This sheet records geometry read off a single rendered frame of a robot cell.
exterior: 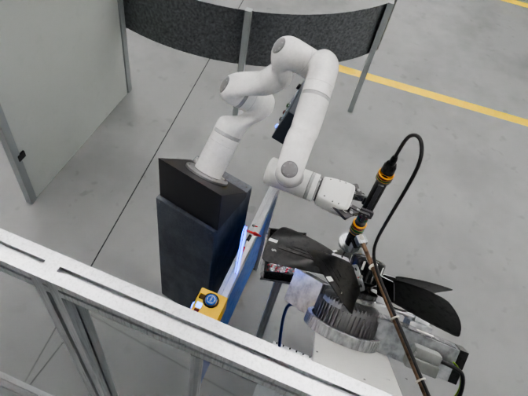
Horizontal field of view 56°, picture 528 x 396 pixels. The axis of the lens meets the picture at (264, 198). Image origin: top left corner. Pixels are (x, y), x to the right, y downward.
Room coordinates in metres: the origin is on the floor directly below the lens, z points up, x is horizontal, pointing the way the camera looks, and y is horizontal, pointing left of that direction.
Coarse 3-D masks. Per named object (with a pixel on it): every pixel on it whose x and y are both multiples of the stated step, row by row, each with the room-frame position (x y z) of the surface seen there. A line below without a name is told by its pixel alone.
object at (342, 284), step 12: (312, 252) 0.79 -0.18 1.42; (324, 252) 0.82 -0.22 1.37; (324, 264) 0.76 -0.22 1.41; (336, 264) 0.80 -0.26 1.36; (348, 264) 0.84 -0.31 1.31; (324, 276) 0.71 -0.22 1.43; (336, 276) 0.74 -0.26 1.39; (348, 276) 0.79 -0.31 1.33; (336, 288) 0.69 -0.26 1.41; (348, 288) 0.73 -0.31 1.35; (348, 300) 0.68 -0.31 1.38
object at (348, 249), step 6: (342, 240) 0.90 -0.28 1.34; (354, 240) 0.87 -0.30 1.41; (360, 240) 0.86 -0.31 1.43; (366, 240) 0.86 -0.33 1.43; (342, 246) 0.88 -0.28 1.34; (348, 246) 0.89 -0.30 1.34; (354, 246) 0.85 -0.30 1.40; (360, 246) 0.85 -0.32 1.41; (348, 252) 0.87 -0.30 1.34; (354, 252) 0.88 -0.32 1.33
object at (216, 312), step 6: (204, 288) 0.76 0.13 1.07; (204, 294) 0.74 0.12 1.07; (210, 294) 0.74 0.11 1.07; (216, 294) 0.75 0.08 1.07; (198, 300) 0.71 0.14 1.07; (204, 300) 0.72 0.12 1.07; (222, 300) 0.73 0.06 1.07; (192, 306) 0.68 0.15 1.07; (204, 306) 0.69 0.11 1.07; (210, 306) 0.70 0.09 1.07; (216, 306) 0.70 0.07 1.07; (222, 306) 0.71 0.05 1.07; (198, 312) 0.67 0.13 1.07; (204, 312) 0.67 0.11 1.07; (210, 312) 0.68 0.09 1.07; (216, 312) 0.68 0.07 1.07; (222, 312) 0.71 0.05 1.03; (216, 318) 0.66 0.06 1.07
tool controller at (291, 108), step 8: (304, 80) 1.76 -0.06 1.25; (296, 88) 1.75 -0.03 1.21; (296, 96) 1.64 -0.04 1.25; (296, 104) 1.59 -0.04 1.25; (288, 112) 1.53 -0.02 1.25; (280, 120) 1.58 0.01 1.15; (288, 120) 1.53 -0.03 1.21; (280, 128) 1.54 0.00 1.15; (288, 128) 1.53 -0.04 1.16; (272, 136) 1.54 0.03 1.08; (280, 136) 1.54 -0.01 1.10
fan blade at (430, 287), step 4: (400, 280) 0.93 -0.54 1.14; (404, 280) 0.93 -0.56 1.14; (408, 280) 0.93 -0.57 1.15; (412, 280) 0.94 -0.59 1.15; (416, 280) 0.94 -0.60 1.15; (420, 280) 0.94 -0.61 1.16; (416, 284) 0.94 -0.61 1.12; (420, 284) 0.94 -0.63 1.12; (424, 284) 0.94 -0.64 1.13; (428, 284) 0.94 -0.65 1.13; (432, 284) 0.94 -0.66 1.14; (436, 284) 0.94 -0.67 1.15; (424, 288) 0.95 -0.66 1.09; (428, 288) 0.95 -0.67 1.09; (432, 288) 0.95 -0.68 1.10; (436, 288) 0.95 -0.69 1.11; (440, 288) 0.95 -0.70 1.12; (444, 288) 0.95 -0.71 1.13; (448, 288) 0.94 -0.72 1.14; (436, 292) 0.97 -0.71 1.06
